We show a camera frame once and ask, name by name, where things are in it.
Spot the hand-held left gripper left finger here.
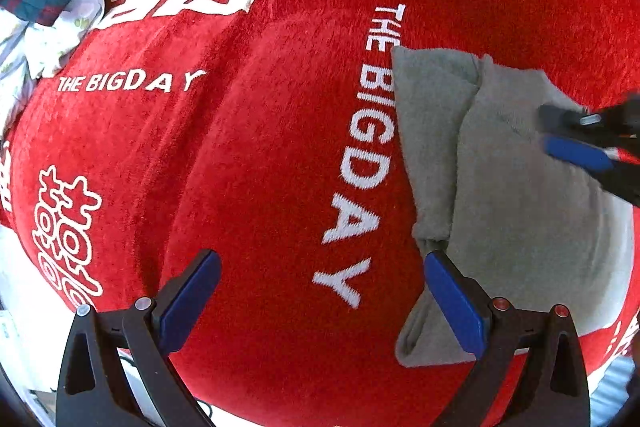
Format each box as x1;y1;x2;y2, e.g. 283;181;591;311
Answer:
56;249;222;427

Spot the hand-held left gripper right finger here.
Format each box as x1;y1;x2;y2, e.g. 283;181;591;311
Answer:
424;250;592;427

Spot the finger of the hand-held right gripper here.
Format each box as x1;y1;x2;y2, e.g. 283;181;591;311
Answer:
539;93;640;145
544;134;640;208

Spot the grey sweater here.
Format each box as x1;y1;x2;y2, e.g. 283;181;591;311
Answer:
391;46;637;368

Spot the pile of mixed clothes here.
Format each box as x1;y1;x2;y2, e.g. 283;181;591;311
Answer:
0;0;108;142

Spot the red printed blanket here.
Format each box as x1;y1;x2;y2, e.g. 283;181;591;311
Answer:
0;0;640;427

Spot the blue cloth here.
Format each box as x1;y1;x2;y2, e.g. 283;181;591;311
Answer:
587;352;638;427

